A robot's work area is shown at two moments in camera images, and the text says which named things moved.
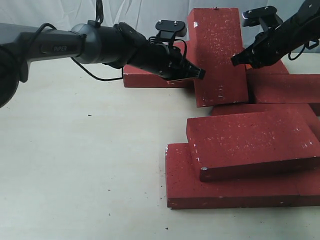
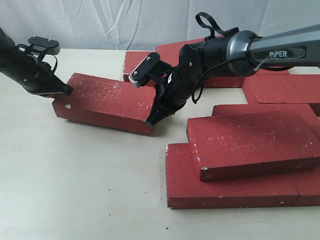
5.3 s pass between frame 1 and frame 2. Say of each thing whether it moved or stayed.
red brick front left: stayed
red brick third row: stayed
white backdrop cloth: stayed
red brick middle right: stayed
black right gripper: moved
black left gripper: moved
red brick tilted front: stayed
